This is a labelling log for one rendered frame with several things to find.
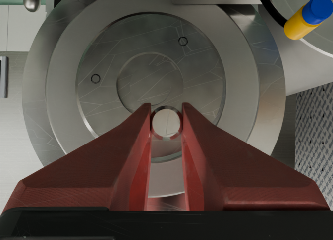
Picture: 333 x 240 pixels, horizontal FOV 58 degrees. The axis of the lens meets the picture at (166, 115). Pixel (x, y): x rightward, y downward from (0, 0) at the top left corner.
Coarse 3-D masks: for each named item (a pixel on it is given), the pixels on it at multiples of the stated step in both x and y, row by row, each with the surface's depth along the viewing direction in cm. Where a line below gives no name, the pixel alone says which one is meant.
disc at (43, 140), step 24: (72, 0) 17; (48, 24) 17; (240, 24) 17; (264, 24) 17; (48, 48) 17; (264, 48) 17; (24, 72) 17; (264, 72) 17; (24, 96) 17; (264, 96) 17; (24, 120) 17; (48, 120) 17; (264, 120) 16; (48, 144) 17; (264, 144) 16
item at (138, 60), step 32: (128, 32) 15; (160, 32) 15; (192, 32) 15; (96, 64) 15; (128, 64) 15; (160, 64) 15; (192, 64) 15; (96, 96) 15; (128, 96) 15; (160, 96) 15; (192, 96) 15; (224, 96) 15; (96, 128) 15; (160, 160) 15
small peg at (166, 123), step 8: (152, 112) 12; (160, 112) 12; (168, 112) 12; (176, 112) 12; (152, 120) 12; (160, 120) 12; (168, 120) 12; (176, 120) 12; (152, 128) 12; (160, 128) 12; (168, 128) 12; (176, 128) 12; (160, 136) 12; (168, 136) 12; (176, 136) 12
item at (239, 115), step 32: (96, 0) 16; (128, 0) 16; (160, 0) 16; (64, 32) 16; (96, 32) 16; (224, 32) 16; (64, 64) 16; (224, 64) 16; (256, 64) 16; (64, 96) 16; (256, 96) 16; (64, 128) 16; (224, 128) 16; (160, 192) 16
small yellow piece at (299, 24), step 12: (264, 0) 13; (312, 0) 10; (324, 0) 10; (276, 12) 13; (300, 12) 11; (312, 12) 10; (324, 12) 10; (288, 24) 12; (300, 24) 11; (312, 24) 10; (288, 36) 12; (300, 36) 12
